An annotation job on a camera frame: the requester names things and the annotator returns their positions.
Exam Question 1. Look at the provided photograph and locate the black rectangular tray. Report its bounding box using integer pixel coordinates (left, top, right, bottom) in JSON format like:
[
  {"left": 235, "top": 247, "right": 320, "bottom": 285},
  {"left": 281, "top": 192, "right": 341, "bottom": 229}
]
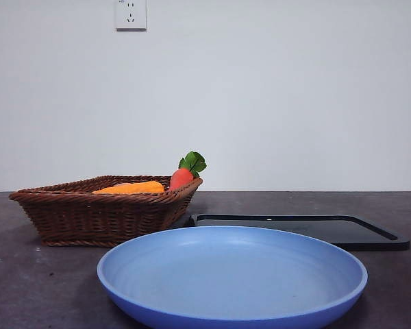
[{"left": 188, "top": 214, "right": 411, "bottom": 252}]

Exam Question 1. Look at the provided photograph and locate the white wall socket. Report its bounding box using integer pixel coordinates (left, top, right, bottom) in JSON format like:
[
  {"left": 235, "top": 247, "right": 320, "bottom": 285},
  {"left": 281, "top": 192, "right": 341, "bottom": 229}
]
[{"left": 115, "top": 0, "right": 147, "bottom": 32}]

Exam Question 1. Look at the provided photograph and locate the brown wicker basket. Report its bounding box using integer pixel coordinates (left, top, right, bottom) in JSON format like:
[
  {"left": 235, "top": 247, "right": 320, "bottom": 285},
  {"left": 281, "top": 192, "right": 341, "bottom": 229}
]
[{"left": 8, "top": 175, "right": 203, "bottom": 248}]

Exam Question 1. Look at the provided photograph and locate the blue round plate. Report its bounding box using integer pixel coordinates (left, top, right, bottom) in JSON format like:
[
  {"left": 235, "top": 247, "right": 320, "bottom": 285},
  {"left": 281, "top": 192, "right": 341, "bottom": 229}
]
[{"left": 96, "top": 225, "right": 369, "bottom": 329}]

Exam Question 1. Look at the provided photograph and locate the orange corn cob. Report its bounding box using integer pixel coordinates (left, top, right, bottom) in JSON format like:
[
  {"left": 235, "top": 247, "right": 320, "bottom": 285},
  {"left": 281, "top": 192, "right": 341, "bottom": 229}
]
[{"left": 91, "top": 180, "right": 166, "bottom": 195}]

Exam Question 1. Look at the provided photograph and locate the toy carrot with green leaves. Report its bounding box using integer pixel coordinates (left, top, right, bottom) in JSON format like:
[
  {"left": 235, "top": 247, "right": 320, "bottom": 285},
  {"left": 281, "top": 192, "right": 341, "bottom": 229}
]
[{"left": 169, "top": 151, "right": 208, "bottom": 192}]

